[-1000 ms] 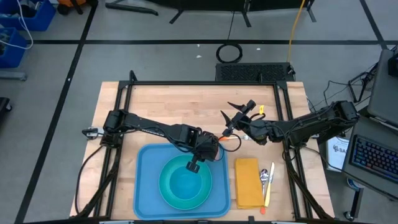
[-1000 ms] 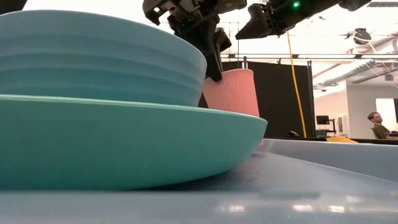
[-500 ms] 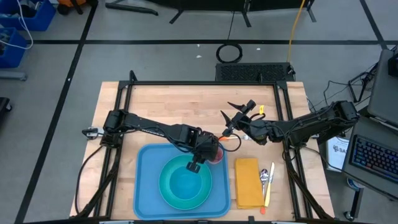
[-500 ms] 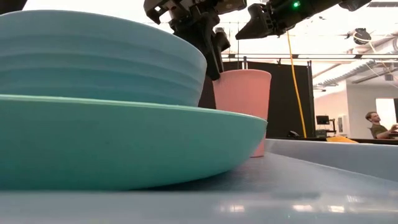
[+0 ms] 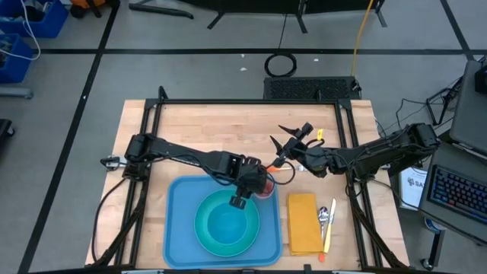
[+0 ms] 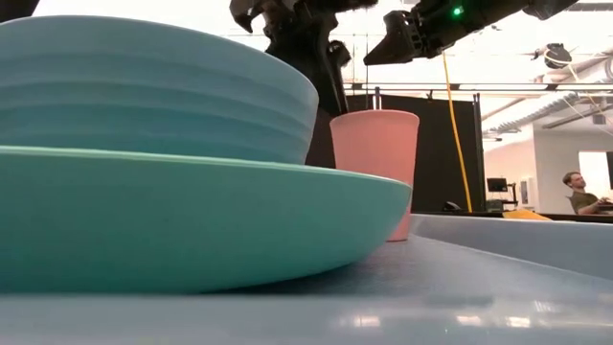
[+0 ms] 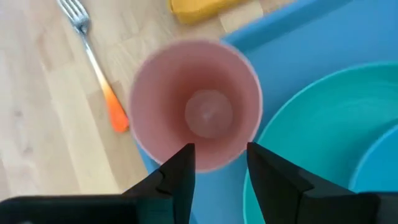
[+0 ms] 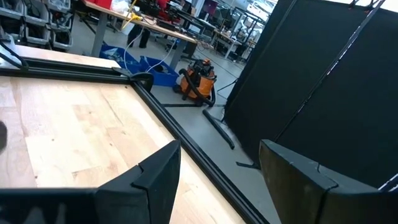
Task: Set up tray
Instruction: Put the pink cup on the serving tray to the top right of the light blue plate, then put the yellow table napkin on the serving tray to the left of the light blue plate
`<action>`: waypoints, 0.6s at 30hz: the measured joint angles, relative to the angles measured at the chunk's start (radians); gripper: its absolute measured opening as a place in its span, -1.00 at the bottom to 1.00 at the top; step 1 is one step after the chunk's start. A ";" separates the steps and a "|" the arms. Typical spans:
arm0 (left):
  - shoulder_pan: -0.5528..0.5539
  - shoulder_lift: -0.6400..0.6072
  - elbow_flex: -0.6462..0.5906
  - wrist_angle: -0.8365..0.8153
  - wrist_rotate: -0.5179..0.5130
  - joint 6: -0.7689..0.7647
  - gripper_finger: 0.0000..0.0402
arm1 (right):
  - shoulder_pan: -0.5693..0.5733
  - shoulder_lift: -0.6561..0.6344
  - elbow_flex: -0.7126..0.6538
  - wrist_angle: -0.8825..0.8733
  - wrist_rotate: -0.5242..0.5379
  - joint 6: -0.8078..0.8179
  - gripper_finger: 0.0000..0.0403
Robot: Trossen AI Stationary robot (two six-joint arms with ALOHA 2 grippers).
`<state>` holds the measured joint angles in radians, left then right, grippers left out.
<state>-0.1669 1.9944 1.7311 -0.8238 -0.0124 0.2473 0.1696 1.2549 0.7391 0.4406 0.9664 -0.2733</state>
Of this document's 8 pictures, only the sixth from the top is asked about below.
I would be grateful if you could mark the orange cloth napkin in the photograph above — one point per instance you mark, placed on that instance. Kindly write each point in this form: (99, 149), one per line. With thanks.
(527, 215)

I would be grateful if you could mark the black ceiling-hung device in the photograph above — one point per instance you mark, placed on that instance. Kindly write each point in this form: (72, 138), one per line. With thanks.
(558, 55)

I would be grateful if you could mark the black aluminium table frame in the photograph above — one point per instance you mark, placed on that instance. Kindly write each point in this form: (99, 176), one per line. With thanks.
(574, 217)

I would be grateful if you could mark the small background monitor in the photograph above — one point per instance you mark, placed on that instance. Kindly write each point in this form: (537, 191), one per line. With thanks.
(497, 185)

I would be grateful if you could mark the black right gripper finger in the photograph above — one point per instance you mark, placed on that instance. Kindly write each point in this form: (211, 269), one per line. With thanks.
(383, 48)

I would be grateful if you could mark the black partition screen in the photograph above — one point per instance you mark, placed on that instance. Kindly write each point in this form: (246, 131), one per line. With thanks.
(445, 153)

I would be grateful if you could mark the light blue ribbed bowl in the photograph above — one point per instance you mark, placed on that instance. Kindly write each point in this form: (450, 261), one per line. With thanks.
(143, 96)

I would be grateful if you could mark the teal plate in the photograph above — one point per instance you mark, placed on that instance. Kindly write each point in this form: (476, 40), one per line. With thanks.
(191, 230)

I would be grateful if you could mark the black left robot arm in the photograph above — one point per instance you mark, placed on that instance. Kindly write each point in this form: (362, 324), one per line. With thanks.
(14, 7)

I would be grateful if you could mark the ceiling-hung rail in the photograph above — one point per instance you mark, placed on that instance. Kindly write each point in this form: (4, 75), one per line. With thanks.
(479, 87)

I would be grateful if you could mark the blue plastic tray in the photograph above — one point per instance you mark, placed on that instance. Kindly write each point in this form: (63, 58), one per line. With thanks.
(431, 297)

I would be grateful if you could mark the pink plastic cup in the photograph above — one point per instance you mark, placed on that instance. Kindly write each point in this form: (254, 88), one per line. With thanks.
(373, 144)

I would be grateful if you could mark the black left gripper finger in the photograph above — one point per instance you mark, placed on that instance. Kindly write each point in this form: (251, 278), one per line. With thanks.
(325, 81)
(242, 14)

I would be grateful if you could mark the person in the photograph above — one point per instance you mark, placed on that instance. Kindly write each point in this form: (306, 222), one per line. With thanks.
(579, 196)

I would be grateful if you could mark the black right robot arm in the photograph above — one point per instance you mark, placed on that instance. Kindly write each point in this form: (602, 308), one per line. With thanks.
(517, 12)

